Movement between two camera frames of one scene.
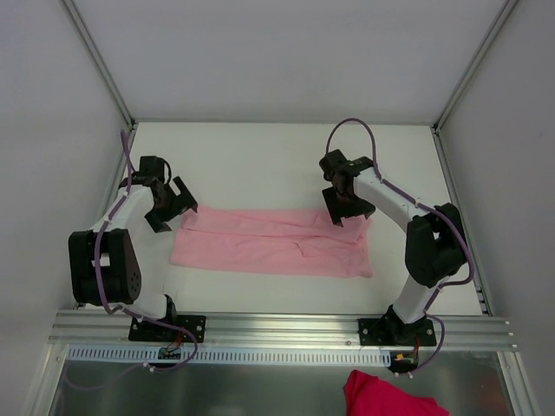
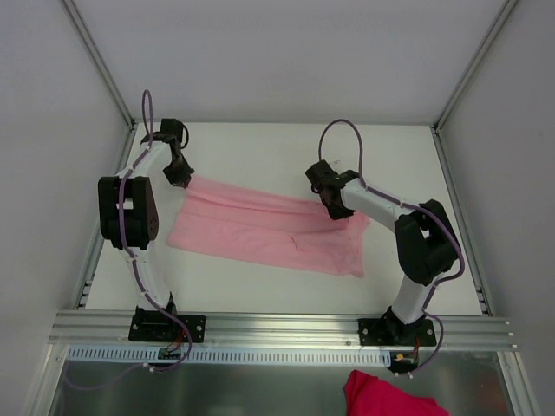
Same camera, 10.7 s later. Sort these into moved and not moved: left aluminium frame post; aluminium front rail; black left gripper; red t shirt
Moved: black left gripper
Not moved: aluminium front rail; left aluminium frame post; red t shirt
